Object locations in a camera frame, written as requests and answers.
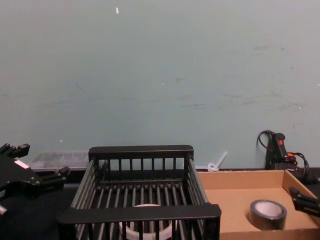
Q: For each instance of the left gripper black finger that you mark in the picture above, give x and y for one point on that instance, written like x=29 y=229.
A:
x=51 y=180
x=21 y=149

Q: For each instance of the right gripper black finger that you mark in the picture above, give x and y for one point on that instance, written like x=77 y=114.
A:
x=306 y=203

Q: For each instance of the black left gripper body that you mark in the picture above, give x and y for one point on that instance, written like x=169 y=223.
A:
x=15 y=180

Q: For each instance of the clear plastic case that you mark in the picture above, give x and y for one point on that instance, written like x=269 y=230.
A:
x=60 y=160

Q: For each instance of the roll of silver tape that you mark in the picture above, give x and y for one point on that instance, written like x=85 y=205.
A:
x=268 y=216

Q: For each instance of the shallow brown cardboard tray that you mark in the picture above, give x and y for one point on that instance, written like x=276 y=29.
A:
x=230 y=197

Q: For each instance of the black rack with steel bars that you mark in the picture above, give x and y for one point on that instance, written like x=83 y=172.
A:
x=140 y=215

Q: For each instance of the roll of white tape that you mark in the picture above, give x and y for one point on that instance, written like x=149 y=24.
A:
x=140 y=232

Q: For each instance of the plain pale wall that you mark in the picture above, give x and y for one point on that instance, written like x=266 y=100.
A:
x=150 y=75

